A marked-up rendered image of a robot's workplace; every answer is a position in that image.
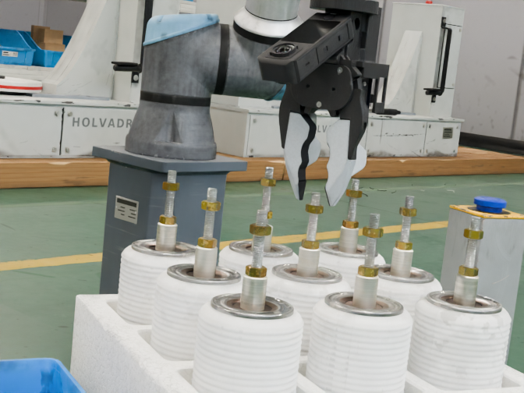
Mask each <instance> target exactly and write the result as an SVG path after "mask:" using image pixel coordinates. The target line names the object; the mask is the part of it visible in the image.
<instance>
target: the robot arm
mask: <svg viewBox="0 0 524 393"><path fill-rule="evenodd" d="M299 4H300V0H246V5H245V6H244V7H242V8H241V9H240V10H238V11H237V12H236V13H235V15H234V20H233V25H231V24H223V23H219V22H220V19H219V16H218V14H173V15H159V16H153V17H152V18H150V20H149V21H148V23H147V29H146V35H145V41H144V43H143V46H144V50H143V68H142V77H141V87H140V103H139V107H138V109H137V111H136V114H135V116H134V118H133V122H132V124H131V126H130V129H129V133H128V134H127V135H126V141H125V150H126V151H128V152H130V153H134V154H140V155H145V156H150V157H156V158H169V159H179V160H193V161H206V160H214V159H215V158H216V153H217V144H216V142H214V130H213V126H212V121H211V114H210V107H211V95H212V94H217V95H225V96H233V97H248V98H256V99H264V100H265V101H273V100H276V101H281V104H280V108H279V116H278V118H279V127H280V135H281V147H282V148H283V151H284V157H285V165H286V169H287V172H288V176H289V181H290V183H291V186H292V189H293V192H294V194H295V197H296V199H297V200H303V195H304V191H305V188H306V167H307V166H309V165H311V164H313V163H314V162H315V161H316V160H317V159H318V157H319V155H320V147H321V145H320V141H319V140H318V139H317V138H316V136H315V135H316V131H317V114H316V113H315V111H316V110H318V109H320V110H328V112H329V114H330V116H331V117H340V119H339V120H338V121H337V122H335V123H334V124H333V125H331V126H330V127H328V128H327V145H328V146H329V148H330V158H329V160H328V163H327V173H328V178H327V183H326V186H325V187H324V188H325V193H326V195H327V201H328V204H329V206H335V205H336V204H337V202H338V201H339V200H340V198H341V197H342V195H343V194H344V192H345V190H346V188H347V186H348V184H349V180H350V179H351V176H353V175H355V174H356V173H357V172H359V171H360V170H362V169H363V168H364V167H365V165H366V151H365V149H364V148H363V147H362V146H361V145H360V144H359V142H360V141H361V139H362V137H363V135H364V133H365V131H366V127H367V124H368V119H369V108H370V103H373V107H372V112H373V113H384V106H385V98H386V92H387V85H388V73H389V66H390V65H385V64H378V63H376V57H377V44H378V38H379V30H380V24H381V11H382V8H380V7H379V2H376V0H310V8H311V9H317V10H322V11H325V13H321V12H317V13H315V14H314V15H312V16H311V17H310V18H309V19H307V20H306V21H305V22H303V21H302V19H301V18H300V17H299V15H298V12H299ZM380 77H382V78H384V85H383V91H382V98H381V102H377V95H378V88H379V82H380ZM373 79H376V82H375V88H374V94H371V88H372V82H373Z"/></svg>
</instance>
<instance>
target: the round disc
mask: <svg viewBox="0 0 524 393"><path fill-rule="evenodd" d="M42 88H43V86H42V82H40V81H36V80H26V79H20V78H13V77H6V76H3V75H0V94H8V95H26V93H40V92H41V90H42Z"/></svg>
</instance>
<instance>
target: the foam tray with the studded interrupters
mask: <svg viewBox="0 0 524 393"><path fill-rule="evenodd" d="M117 303H118V294H109V295H78V296H76V306H75V317H74V327H73V346H72V356H71V366H70V373H71V374H72V376H73V377H74V378H75V379H76V381H77V382H78V383H79V384H80V386H81V387H82V388H83V390H84V391H85V392H86V393H198V392H197V391H196V390H195V389H194V388H193V387H192V386H191V384H192V378H193V360H190V361H171V360H166V359H163V358H162V357H161V356H160V355H159V354H158V353H157V352H156V351H155V350H154V349H153V348H152V347H151V346H150V340H151V337H150V336H151V329H152V325H133V324H127V323H126V322H125V321H124V320H123V319H122V318H121V317H120V316H119V315H118V314H117ZM307 359H308V357H307V356H300V357H299V369H298V376H297V377H298V379H297V382H296V383H297V386H296V393H326V392H325V391H323V390H322V389H320V388H319V387H318V386H316V385H315V384H314V383H312V382H311V381H309V380H308V379H307V378H305V376H306V365H307ZM404 393H524V374H522V373H520V372H518V371H517V370H514V369H512V368H511V367H509V366H507V365H505V367H504V373H503V378H502V384H501V388H491V389H479V390H466V391H443V390H441V389H438V388H436V387H434V386H432V385H431V384H428V383H427V382H426V381H424V380H422V379H420V378H419V377H417V376H416V375H414V374H412V373H410V372H409V371H406V376H405V387H404Z"/></svg>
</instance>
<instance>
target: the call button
mask: <svg viewBox="0 0 524 393"><path fill-rule="evenodd" d="M473 203H474V204H476V209H477V210H480V211H488V212H495V213H501V212H502V208H506V204H507V202H506V201H505V200H502V199H499V198H495V197H489V196H476V197H474V201H473Z"/></svg>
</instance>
